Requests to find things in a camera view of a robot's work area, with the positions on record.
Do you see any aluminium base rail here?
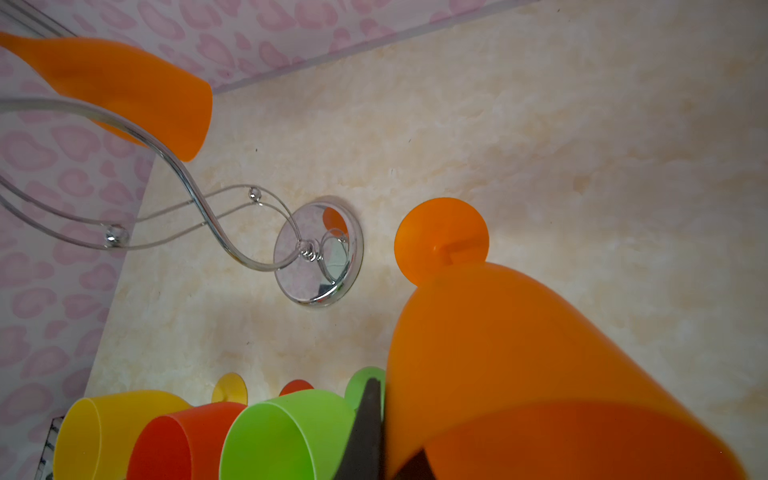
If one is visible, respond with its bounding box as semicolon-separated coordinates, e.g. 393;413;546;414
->
34;416;64;480

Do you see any chrome wine glass rack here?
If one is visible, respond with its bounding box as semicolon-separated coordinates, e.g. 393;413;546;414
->
1;1;364;307

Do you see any green plastic wine glass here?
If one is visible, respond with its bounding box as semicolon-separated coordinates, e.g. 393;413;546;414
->
219;367;386;479

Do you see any red plastic wine glass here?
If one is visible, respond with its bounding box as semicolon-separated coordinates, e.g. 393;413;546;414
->
125;379;316;480

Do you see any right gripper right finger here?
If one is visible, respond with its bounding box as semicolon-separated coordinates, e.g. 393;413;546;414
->
394;450;436;480

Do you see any orange plastic wine glass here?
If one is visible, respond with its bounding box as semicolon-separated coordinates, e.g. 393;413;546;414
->
1;33;213;162
384;198;745;479

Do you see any yellow plastic wine glass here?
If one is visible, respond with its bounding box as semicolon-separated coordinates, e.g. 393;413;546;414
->
53;373;248;479

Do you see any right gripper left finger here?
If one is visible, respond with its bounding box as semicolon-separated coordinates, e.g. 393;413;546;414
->
334;378;383;480

